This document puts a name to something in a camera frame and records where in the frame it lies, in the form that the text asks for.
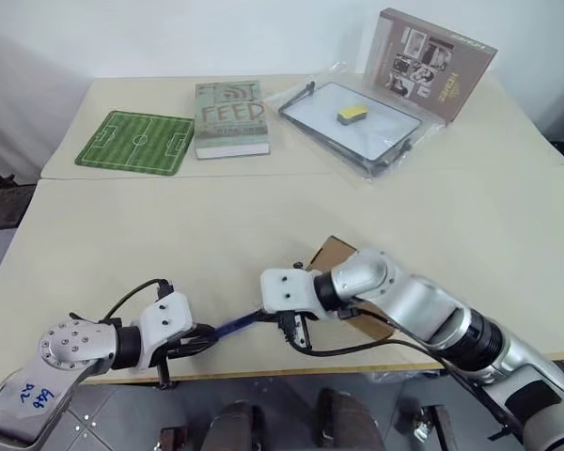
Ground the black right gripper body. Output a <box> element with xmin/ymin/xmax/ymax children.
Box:
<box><xmin>276</xmin><ymin>309</ymin><xmax>312</xmax><ymax>350</ymax></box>

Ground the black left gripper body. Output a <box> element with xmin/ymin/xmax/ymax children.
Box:
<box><xmin>157</xmin><ymin>328</ymin><xmax>201</xmax><ymax>391</ymax></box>

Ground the blue pen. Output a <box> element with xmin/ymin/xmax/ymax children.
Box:
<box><xmin>213</xmin><ymin>307</ymin><xmax>283</xmax><ymax>342</ymax></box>

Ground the brown cardboard box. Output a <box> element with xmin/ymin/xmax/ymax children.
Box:
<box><xmin>307</xmin><ymin>235</ymin><xmax>397</xmax><ymax>342</ymax></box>

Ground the brown printed product box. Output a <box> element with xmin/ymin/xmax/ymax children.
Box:
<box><xmin>362</xmin><ymin>7</ymin><xmax>499</xmax><ymax>125</ymax></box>

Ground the dark rounded shape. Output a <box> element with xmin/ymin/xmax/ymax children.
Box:
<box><xmin>317</xmin><ymin>388</ymin><xmax>387</xmax><ymax>451</ymax></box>
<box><xmin>206</xmin><ymin>401</ymin><xmax>269</xmax><ymax>451</ymax></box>

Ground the clear plastic bag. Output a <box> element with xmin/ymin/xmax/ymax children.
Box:
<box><xmin>262</xmin><ymin>60</ymin><xmax>453</xmax><ymax>185</ymax></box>

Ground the FEED book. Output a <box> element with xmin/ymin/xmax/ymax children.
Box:
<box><xmin>194</xmin><ymin>80</ymin><xmax>272</xmax><ymax>161</ymax></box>

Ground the black framed whiteboard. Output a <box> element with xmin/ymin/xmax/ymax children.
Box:
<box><xmin>277</xmin><ymin>80</ymin><xmax>423</xmax><ymax>172</ymax></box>

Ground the green soccer field mat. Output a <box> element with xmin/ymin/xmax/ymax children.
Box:
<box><xmin>73</xmin><ymin>110</ymin><xmax>195</xmax><ymax>177</ymax></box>

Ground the yellow sponge eraser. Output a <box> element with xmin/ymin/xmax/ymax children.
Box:
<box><xmin>334</xmin><ymin>103</ymin><xmax>369</xmax><ymax>127</ymax></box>

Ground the black slim pen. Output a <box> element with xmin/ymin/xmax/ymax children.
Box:
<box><xmin>284</xmin><ymin>81</ymin><xmax>317</xmax><ymax>112</ymax></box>

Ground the black flat panel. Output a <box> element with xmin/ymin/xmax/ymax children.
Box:
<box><xmin>0</xmin><ymin>185</ymin><xmax>39</xmax><ymax>232</ymax></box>

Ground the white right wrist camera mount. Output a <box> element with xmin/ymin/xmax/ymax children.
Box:
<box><xmin>259</xmin><ymin>268</ymin><xmax>328</xmax><ymax>321</ymax></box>

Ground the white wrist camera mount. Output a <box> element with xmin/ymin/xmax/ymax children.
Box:
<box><xmin>259</xmin><ymin>268</ymin><xmax>328</xmax><ymax>321</ymax></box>
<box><xmin>130</xmin><ymin>291</ymin><xmax>199</xmax><ymax>375</ymax></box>

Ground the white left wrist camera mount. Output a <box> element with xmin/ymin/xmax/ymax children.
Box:
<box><xmin>130</xmin><ymin>291</ymin><xmax>199</xmax><ymax>375</ymax></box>

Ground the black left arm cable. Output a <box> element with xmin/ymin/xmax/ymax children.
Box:
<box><xmin>98</xmin><ymin>278</ymin><xmax>175</xmax><ymax>326</ymax></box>

